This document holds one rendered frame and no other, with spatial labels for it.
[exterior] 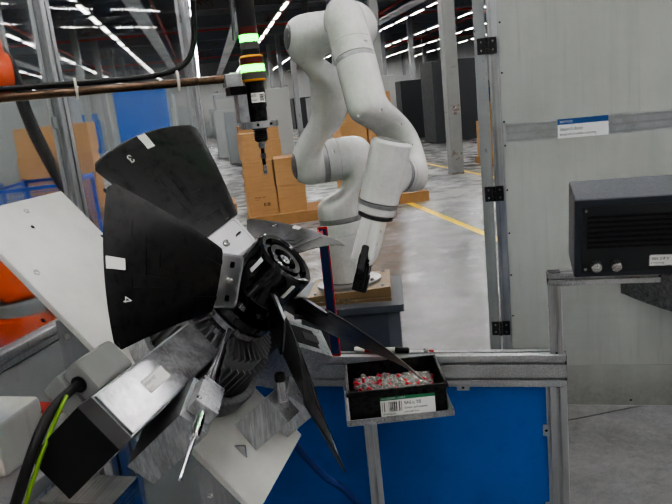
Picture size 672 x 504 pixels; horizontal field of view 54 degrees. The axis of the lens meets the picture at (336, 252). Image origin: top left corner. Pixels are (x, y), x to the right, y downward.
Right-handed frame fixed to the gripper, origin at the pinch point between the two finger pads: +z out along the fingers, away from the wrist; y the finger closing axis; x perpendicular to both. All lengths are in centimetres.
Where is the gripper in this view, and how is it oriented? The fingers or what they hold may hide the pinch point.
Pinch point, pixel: (361, 282)
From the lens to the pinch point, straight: 144.0
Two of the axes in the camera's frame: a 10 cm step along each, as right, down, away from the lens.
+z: -1.9, 9.4, 2.8
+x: 9.6, 2.4, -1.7
